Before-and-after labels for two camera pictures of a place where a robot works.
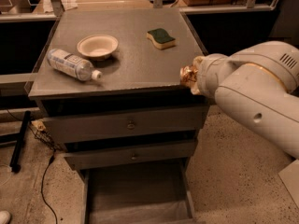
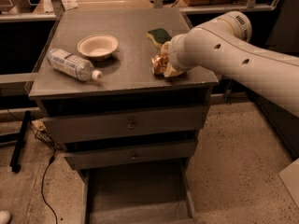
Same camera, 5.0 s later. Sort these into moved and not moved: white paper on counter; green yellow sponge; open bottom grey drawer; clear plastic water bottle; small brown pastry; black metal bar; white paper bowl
Moved: small brown pastry
Not moved: white paper on counter; white paper bowl; green yellow sponge; clear plastic water bottle; black metal bar; open bottom grey drawer
